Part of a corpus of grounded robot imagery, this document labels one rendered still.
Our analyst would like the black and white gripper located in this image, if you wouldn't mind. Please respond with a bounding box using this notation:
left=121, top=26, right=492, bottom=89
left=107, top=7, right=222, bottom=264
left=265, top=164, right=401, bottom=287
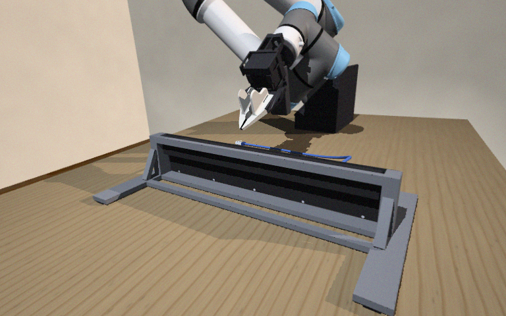
left=238, top=33, right=296, bottom=130

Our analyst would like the grey network port rack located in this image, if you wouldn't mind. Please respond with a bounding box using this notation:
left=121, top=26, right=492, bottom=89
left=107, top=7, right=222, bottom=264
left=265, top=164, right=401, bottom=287
left=93, top=132, right=418, bottom=316

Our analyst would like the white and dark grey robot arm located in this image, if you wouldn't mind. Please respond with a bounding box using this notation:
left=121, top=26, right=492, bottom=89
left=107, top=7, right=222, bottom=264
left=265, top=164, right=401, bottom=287
left=182, top=0, right=350, bottom=115

